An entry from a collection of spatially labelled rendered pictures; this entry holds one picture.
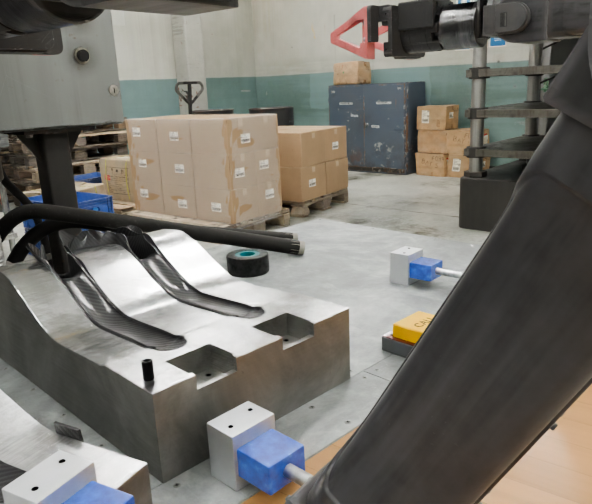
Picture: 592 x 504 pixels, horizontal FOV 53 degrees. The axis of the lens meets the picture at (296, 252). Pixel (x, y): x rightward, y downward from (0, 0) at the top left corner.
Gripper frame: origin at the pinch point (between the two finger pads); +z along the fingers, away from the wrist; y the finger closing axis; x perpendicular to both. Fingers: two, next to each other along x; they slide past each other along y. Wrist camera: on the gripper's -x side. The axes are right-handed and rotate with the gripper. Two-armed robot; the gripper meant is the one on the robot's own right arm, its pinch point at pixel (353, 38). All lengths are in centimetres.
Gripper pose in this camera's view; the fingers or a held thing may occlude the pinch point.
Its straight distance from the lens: 94.6
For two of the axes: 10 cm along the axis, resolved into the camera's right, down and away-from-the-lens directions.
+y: -6.0, 2.4, -7.6
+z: -8.0, -1.2, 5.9
